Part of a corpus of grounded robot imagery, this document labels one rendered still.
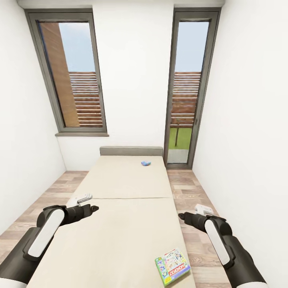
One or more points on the fixed window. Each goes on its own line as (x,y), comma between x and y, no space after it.
(66,47)

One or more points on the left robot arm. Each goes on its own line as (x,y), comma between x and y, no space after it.
(19,266)

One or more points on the bed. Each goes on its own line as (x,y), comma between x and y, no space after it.
(117,245)

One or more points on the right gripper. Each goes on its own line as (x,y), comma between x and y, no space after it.
(190,219)

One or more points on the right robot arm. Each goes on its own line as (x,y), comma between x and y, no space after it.
(236,260)

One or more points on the door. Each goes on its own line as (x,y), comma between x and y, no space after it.
(194,32)

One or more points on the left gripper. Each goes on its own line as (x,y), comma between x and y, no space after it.
(83,212)

